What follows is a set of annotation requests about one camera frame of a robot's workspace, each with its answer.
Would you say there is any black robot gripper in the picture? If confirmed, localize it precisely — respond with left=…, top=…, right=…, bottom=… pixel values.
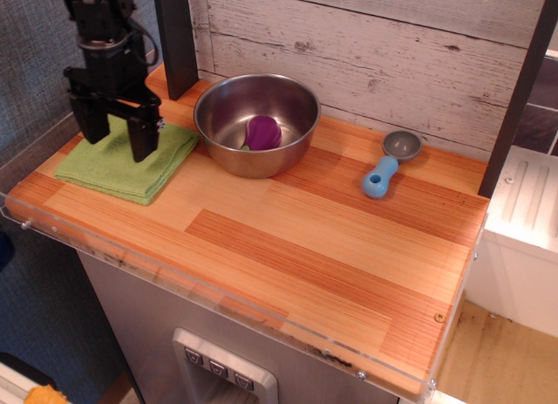
left=64, top=45, right=163, bottom=162

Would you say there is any green cloth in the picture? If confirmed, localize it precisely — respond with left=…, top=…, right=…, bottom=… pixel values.
left=54, top=115, right=199, bottom=206

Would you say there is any stainless steel bowl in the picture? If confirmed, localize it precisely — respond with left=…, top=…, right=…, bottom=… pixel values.
left=194, top=73, right=321, bottom=179

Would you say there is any blue grey scoop brush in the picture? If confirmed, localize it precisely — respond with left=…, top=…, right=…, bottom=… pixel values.
left=361, top=131, right=422, bottom=199

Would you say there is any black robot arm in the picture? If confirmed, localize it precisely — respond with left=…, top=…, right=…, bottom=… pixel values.
left=64, top=0, right=163, bottom=162

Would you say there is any purple toy eggplant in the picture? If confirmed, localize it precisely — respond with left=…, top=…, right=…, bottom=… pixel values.
left=241, top=115, right=282, bottom=151

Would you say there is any grey toy fridge cabinet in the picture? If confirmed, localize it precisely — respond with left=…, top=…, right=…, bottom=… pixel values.
left=78, top=253, right=399, bottom=403

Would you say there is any silver dispenser button panel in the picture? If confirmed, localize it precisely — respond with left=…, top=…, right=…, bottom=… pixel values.
left=173, top=328, right=279, bottom=403

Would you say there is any orange object bottom left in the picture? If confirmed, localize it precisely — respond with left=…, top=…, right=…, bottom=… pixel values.
left=24, top=386, right=69, bottom=404

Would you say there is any white toy sink unit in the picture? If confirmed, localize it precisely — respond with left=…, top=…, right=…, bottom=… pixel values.
left=465, top=50, right=558, bottom=335

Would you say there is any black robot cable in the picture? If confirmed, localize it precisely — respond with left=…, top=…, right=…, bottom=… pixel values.
left=126, top=19, right=159, bottom=68

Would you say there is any dark left frame post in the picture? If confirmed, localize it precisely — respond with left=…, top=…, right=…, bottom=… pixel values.
left=154, top=0, right=199, bottom=100

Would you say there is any dark frame post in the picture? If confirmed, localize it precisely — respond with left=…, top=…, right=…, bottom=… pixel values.
left=154, top=0, right=199, bottom=100
left=478, top=0, right=557, bottom=198

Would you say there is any dark right frame post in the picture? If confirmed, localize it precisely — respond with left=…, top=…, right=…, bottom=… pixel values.
left=478, top=0, right=557, bottom=198

